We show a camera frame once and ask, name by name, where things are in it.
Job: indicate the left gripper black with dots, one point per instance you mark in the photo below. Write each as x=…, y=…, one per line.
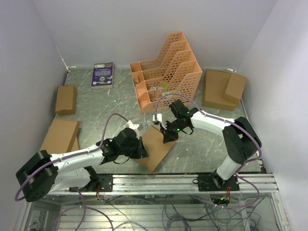
x=141, y=151

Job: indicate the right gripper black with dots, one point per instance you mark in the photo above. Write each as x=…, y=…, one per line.
x=168, y=136

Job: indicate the cardboard box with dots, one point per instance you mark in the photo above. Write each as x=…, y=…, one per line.
x=222, y=90
x=157, y=150
x=66, y=100
x=61, y=137

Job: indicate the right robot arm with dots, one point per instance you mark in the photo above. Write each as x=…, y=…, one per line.
x=240, y=139

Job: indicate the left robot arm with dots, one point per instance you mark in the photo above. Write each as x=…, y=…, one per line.
x=44, y=172

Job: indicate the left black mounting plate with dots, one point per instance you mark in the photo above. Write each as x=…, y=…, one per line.
x=100, y=182

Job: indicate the black mounting plate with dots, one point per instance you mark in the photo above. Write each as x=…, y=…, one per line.
x=100, y=182
x=210, y=183

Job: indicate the peach plastic file organizer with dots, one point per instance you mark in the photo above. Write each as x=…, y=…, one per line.
x=174, y=74

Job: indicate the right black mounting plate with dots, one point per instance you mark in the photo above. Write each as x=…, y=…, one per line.
x=210, y=183

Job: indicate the purple book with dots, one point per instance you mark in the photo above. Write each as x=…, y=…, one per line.
x=102, y=76

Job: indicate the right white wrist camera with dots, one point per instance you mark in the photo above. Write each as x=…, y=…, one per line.
x=159, y=120

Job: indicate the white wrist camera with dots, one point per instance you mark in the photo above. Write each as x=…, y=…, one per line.
x=135, y=127
x=159, y=120

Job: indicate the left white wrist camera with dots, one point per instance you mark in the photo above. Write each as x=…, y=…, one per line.
x=135, y=127

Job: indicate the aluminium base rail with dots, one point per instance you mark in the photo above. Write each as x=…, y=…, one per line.
x=153, y=184

